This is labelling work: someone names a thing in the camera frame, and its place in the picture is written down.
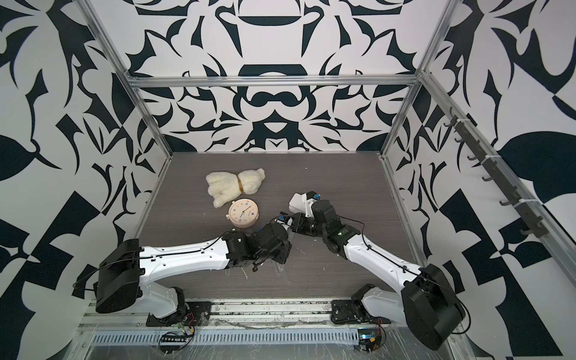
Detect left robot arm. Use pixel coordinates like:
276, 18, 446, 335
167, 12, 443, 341
94, 222, 292, 325

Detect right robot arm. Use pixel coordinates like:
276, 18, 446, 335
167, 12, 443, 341
279, 193, 468, 350

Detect white rectangular box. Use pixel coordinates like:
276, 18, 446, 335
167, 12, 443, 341
289, 193, 305, 216

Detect pink round alarm clock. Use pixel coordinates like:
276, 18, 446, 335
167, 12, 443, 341
226, 199, 260, 229

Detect cream plush dog toy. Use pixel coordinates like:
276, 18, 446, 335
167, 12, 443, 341
205, 168, 266, 209

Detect left electronics board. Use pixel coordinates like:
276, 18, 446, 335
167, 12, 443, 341
157, 325, 196, 355

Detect electronics board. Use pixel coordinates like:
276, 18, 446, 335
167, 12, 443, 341
355, 324, 387, 353
157, 325, 196, 355

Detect right electronics board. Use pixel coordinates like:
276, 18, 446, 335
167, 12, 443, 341
355, 324, 387, 353

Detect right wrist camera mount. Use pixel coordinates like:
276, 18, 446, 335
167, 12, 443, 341
301, 191, 321, 218

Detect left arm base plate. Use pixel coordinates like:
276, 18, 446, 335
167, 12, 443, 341
145, 301, 213, 328

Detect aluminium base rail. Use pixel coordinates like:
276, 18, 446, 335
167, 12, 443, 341
76, 296, 406, 334

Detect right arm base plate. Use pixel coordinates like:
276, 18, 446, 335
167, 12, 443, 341
330, 299, 392, 325

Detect wall hook rack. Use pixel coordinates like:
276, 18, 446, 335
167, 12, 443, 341
445, 109, 550, 238

